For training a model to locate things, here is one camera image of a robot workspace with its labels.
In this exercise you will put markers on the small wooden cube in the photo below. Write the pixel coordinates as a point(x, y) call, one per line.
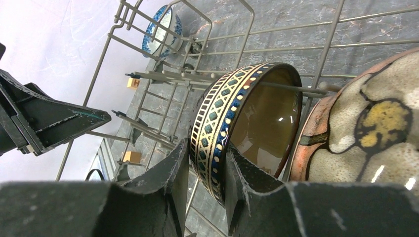
point(133, 83)

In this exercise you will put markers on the pink brown flower bowl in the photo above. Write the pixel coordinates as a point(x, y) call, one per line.
point(368, 131)

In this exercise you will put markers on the wooden block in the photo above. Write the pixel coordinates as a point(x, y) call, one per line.
point(132, 157)

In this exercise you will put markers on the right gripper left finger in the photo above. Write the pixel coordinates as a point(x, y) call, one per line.
point(150, 205)

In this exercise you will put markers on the dark brown banded bowl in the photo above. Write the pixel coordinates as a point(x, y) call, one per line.
point(253, 108)

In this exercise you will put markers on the white blue rimmed bowl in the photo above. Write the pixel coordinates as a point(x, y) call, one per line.
point(157, 41)

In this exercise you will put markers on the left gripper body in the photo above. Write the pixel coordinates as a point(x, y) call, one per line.
point(12, 131)

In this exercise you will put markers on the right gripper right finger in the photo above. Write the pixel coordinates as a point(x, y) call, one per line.
point(259, 205)

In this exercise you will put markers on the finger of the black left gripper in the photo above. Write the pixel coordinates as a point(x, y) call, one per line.
point(50, 123)

